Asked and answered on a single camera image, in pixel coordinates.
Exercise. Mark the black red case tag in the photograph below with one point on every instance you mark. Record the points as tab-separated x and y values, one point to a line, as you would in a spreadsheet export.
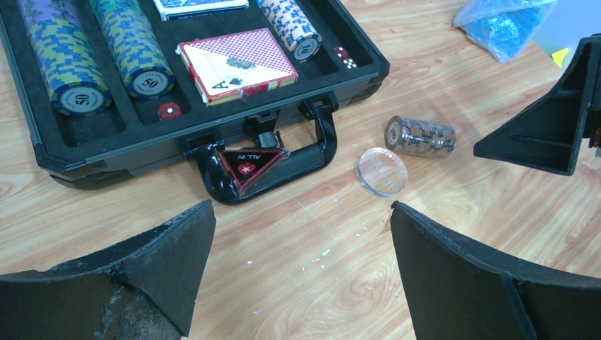
247	165

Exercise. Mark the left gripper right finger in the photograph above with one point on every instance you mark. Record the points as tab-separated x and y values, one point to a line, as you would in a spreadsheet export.
459	288

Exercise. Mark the blue playing card deck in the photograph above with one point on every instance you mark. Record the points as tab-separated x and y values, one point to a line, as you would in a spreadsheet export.
170	10

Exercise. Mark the brown chip stack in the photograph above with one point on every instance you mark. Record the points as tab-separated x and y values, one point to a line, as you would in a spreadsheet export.
420	138

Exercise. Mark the red playing card box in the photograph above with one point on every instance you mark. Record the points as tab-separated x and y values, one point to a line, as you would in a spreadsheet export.
238	65

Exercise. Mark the dark red die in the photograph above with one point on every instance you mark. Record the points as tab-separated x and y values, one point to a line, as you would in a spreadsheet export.
345	57

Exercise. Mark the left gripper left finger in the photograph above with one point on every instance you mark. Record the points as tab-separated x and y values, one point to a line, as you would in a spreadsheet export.
143	287

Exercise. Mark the purple chip stack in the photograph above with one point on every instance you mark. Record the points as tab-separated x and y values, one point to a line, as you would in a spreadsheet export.
42	12

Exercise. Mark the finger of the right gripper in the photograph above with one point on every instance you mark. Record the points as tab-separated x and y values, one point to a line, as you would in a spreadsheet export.
547	134

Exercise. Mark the light blue chip stack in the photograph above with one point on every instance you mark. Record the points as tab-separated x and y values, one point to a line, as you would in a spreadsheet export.
293	27

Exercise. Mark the clear plastic bag blue contents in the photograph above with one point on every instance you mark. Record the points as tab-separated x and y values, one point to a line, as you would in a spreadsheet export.
503	28

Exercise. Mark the clear round dealer button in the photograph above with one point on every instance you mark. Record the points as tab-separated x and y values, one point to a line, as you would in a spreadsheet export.
382	172

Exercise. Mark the black poker set case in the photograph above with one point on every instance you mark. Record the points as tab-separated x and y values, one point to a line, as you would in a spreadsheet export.
129	139

